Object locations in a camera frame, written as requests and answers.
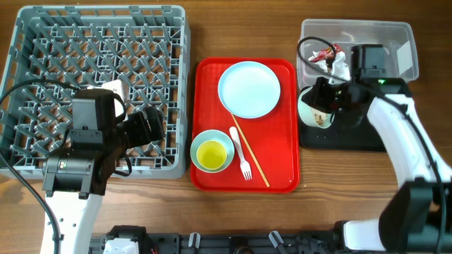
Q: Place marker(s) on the black waste bin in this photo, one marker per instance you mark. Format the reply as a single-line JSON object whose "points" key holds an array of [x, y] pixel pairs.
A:
{"points": [[338, 136]]}

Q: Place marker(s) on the light blue round plate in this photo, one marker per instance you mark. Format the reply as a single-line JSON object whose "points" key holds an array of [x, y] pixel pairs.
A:
{"points": [[249, 89]]}

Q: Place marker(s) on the white napkin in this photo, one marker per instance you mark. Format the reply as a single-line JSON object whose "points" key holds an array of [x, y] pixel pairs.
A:
{"points": [[326, 66]]}

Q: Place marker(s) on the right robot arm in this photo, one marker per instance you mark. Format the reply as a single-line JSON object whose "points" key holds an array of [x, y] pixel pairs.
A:
{"points": [[418, 218]]}

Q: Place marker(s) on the light blue bowl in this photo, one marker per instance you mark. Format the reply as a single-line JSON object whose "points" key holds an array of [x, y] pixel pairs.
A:
{"points": [[219, 136]]}

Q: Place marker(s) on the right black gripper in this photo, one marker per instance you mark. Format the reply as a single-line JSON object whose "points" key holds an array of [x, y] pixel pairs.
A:
{"points": [[316, 97]]}

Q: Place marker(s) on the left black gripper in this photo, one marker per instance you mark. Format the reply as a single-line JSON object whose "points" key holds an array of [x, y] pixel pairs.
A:
{"points": [[143, 135]]}

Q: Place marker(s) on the white plastic fork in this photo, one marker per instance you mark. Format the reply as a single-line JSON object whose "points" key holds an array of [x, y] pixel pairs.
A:
{"points": [[244, 165]]}

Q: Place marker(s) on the green bowl with rice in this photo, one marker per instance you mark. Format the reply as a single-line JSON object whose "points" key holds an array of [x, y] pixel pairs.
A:
{"points": [[310, 116]]}

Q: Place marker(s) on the wooden chopstick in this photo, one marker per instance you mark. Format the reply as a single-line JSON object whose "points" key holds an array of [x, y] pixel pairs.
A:
{"points": [[249, 153]]}

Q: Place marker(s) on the clear plastic waste bin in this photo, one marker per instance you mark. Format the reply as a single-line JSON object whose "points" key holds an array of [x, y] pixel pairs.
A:
{"points": [[396, 38]]}

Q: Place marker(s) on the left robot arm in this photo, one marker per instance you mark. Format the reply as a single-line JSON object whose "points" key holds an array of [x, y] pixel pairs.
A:
{"points": [[75, 177]]}

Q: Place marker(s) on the grey dishwasher rack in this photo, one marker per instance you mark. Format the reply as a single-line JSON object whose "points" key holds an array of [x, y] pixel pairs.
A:
{"points": [[56, 49]]}

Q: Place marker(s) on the red serving tray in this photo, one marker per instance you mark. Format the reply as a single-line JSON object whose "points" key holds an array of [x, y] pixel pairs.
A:
{"points": [[273, 138]]}

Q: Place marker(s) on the yellow plastic cup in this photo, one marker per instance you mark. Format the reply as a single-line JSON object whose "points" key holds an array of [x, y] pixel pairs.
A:
{"points": [[211, 155]]}

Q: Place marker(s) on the red snack wrapper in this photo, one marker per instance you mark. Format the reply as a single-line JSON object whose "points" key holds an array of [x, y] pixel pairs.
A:
{"points": [[326, 54]]}

